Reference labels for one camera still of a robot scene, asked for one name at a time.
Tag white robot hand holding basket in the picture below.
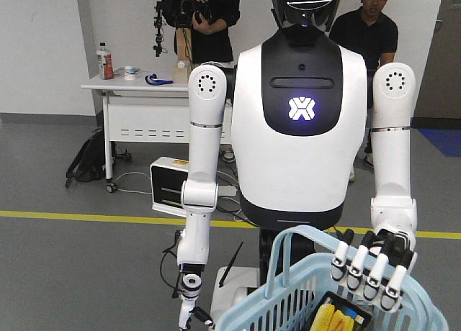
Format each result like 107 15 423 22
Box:
331 229 415 312

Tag white robot hand open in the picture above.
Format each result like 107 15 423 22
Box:
178 273 215 330

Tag black Franzzi cookie box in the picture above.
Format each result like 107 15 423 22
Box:
305 291 373 331

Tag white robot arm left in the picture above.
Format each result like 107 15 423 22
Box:
177 63 227 276

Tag light blue plastic basket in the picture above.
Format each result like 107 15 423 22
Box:
216 226 449 330

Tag white computer case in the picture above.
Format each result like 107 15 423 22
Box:
150 157 189 218

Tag black backpack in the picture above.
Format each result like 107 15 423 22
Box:
65 127 105 188

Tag white humanoid robot body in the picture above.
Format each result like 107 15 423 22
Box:
210 0 369 331

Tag white folding table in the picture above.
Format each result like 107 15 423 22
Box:
80 71 235 193

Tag drink bottle red label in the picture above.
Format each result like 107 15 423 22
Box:
97 42 115 80

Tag standing person in black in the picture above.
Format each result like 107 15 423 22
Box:
164 0 241 65

